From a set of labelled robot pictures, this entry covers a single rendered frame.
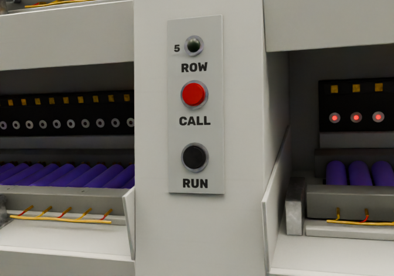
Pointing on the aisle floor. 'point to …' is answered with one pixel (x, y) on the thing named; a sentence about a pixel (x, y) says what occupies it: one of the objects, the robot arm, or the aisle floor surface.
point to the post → (239, 162)
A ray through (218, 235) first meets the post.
